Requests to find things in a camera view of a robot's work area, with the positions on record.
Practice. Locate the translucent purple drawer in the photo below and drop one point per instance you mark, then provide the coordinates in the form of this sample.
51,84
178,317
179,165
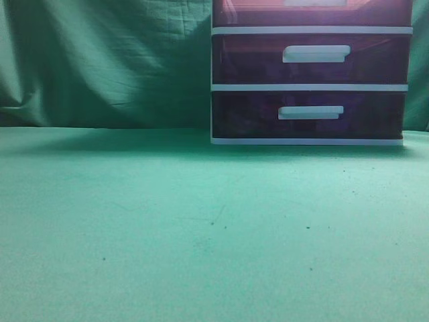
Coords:
377,59
248,13
254,114

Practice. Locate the white plastic drawer cabinet frame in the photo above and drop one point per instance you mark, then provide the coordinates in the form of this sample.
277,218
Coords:
309,112

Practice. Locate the green backdrop cloth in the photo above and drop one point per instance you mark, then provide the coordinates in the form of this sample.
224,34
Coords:
107,64

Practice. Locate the green table cloth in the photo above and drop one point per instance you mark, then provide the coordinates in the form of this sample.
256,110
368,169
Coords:
161,225

